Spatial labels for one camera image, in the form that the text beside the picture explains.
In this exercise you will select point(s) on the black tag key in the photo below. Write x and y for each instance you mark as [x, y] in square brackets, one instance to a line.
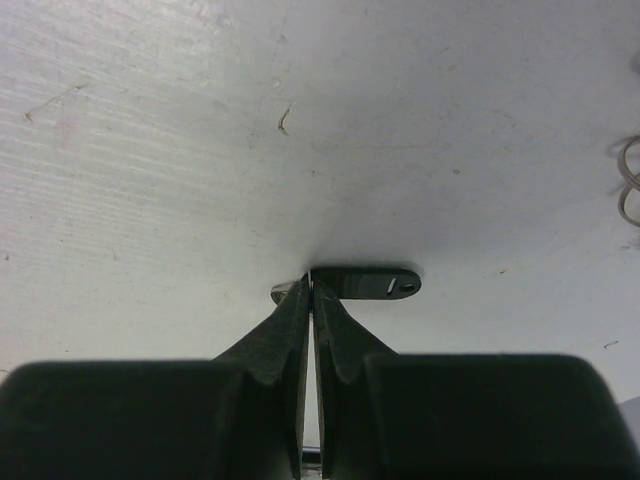
[355, 282]

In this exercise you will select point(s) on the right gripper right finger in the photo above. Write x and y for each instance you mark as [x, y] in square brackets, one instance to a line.
[385, 415]

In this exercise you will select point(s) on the white disc wire keyring holder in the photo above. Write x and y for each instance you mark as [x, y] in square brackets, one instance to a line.
[629, 177]

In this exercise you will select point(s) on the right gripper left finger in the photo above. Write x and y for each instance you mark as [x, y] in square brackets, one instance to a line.
[237, 416]

